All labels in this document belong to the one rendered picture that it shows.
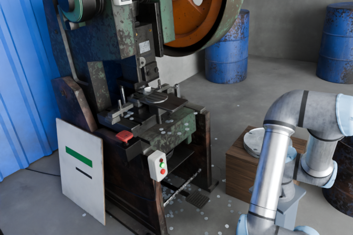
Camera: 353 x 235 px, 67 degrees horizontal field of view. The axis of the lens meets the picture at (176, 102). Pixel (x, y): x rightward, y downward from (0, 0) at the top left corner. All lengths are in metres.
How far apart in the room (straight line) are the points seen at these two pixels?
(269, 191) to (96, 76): 1.10
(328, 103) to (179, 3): 1.09
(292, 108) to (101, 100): 1.10
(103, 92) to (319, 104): 1.16
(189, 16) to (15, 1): 1.32
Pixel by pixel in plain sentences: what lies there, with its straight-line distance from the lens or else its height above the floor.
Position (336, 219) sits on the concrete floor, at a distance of 1.98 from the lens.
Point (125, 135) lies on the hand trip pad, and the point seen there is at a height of 0.76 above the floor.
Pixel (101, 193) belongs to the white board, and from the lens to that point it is 1.78.
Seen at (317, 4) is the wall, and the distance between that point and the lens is 4.39.
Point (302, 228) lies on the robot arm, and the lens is 0.88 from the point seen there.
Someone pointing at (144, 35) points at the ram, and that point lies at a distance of 1.42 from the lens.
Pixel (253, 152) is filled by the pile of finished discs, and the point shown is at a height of 0.38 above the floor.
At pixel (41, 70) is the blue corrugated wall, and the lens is 2.47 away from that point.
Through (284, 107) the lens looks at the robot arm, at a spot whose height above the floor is 1.01.
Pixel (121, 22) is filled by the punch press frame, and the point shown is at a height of 1.22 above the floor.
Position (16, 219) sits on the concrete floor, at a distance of 2.23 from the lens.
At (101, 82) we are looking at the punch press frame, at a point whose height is 0.86.
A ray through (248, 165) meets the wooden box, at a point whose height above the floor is 0.31.
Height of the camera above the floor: 1.41
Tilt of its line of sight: 26 degrees down
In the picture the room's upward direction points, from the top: 5 degrees counter-clockwise
